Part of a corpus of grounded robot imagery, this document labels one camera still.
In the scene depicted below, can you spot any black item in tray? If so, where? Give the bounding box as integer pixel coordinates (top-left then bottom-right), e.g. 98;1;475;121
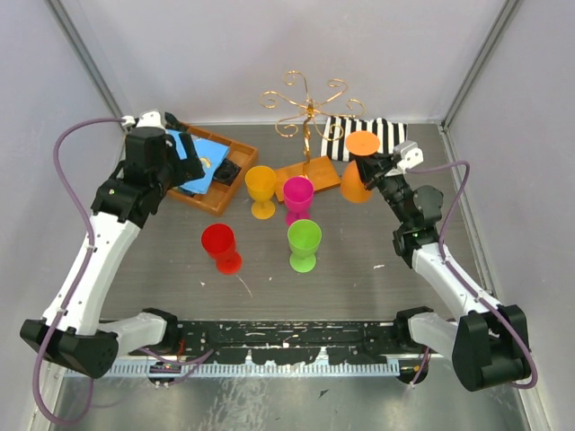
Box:
213;158;240;186

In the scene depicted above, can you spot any black white striped cloth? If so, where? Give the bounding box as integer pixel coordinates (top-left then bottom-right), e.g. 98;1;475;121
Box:
320;116;408;162

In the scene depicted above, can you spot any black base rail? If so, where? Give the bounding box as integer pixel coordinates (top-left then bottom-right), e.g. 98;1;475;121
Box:
151;321;425;365

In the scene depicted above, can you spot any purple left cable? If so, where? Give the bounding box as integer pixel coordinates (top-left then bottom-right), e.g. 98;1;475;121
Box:
33;117;136;424

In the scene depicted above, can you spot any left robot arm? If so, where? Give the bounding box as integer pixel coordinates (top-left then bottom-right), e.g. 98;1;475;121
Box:
20;127;204;379

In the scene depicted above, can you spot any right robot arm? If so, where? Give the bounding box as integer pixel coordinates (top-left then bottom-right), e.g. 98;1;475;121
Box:
355;151;538;391

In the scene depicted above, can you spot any green plastic wine glass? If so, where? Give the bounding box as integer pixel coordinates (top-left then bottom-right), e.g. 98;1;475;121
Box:
287;219;323;273

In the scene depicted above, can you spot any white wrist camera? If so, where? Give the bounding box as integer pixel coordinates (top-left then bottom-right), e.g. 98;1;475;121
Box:
120;110;166;131
387;140;424;176

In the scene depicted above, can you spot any yellow plastic wine glass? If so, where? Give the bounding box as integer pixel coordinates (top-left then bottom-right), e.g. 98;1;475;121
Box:
244;165;277;220

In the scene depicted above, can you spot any wooden compartment tray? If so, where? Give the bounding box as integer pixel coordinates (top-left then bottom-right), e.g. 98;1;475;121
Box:
168;124;259;216

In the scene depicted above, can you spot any gold wire glass rack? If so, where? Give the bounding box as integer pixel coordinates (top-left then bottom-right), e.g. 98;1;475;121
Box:
260;70;349;192

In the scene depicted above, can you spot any dark patterned cloth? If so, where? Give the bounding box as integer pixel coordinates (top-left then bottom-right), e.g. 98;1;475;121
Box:
164;111;189;133

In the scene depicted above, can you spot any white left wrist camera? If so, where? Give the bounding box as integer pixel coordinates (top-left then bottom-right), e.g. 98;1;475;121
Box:
120;110;166;131

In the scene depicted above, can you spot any red plastic wine glass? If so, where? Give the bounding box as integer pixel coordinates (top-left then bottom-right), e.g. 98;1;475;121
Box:
200;223;243;275

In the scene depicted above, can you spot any blue patterned cloth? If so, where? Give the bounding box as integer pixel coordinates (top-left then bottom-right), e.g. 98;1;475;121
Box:
180;136;229;195

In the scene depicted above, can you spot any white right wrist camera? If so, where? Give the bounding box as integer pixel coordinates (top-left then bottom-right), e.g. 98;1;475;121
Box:
387;140;424;176

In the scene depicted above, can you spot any orange plastic wine glass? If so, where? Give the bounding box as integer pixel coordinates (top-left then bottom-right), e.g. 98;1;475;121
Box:
340;131;379;204

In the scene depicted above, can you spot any pink plastic wine glass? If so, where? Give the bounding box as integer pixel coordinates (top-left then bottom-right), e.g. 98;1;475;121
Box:
283;176;314;225

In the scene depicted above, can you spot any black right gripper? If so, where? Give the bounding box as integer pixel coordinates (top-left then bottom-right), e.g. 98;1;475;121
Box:
353;147;412;228

